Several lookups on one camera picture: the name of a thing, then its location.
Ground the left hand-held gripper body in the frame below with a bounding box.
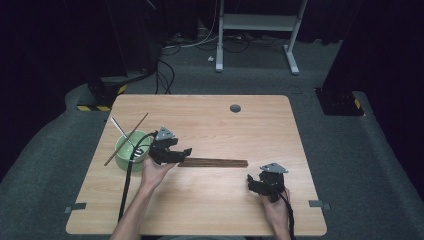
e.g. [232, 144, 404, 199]
[148, 125, 183, 165]

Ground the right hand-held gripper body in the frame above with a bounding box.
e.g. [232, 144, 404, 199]
[259, 162, 290, 204]

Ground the brown wooden chopstick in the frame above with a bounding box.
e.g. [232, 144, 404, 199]
[103, 112, 150, 167]

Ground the row of wooden chopsticks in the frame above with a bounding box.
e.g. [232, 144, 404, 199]
[177, 157, 250, 169]

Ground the green bowl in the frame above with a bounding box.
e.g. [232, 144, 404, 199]
[114, 129, 153, 173]

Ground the person's left hand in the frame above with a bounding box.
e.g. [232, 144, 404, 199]
[139, 157, 178, 195]

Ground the person's right hand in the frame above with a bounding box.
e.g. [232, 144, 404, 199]
[259, 187, 292, 232]

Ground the metal spoon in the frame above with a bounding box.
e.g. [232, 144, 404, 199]
[110, 116, 145, 157]

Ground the grey tape piece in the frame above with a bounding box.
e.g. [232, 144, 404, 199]
[63, 202, 88, 214]
[308, 199, 332, 212]

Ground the black stand base striped tape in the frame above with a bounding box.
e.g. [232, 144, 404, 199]
[76, 74, 128, 113]

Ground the white metal stand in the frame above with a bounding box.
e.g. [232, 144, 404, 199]
[215, 0, 309, 76]

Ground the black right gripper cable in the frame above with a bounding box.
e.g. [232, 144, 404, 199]
[279, 191, 298, 240]

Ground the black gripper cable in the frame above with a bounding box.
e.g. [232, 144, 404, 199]
[279, 191, 298, 240]
[117, 131, 158, 223]

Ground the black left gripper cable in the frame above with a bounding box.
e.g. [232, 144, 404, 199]
[117, 131, 158, 223]

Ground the black floor cable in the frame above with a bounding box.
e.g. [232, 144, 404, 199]
[154, 59, 176, 95]

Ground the white floor cable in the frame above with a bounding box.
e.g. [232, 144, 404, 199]
[163, 33, 219, 50]

